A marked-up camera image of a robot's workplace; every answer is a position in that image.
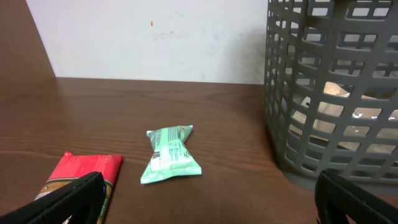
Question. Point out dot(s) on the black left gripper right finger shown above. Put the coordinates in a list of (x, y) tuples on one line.
[(339, 200)]

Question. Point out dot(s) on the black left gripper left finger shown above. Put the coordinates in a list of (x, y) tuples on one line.
[(80, 201)]

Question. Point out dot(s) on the mint green wipes packet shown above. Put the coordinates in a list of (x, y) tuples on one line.
[(171, 158)]

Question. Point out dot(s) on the grey plastic basket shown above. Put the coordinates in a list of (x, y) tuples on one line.
[(352, 44)]

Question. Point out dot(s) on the beige snack bag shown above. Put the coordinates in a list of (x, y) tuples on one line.
[(359, 113)]

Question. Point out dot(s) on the red orange snack packet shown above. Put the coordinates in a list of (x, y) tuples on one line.
[(71, 167)]

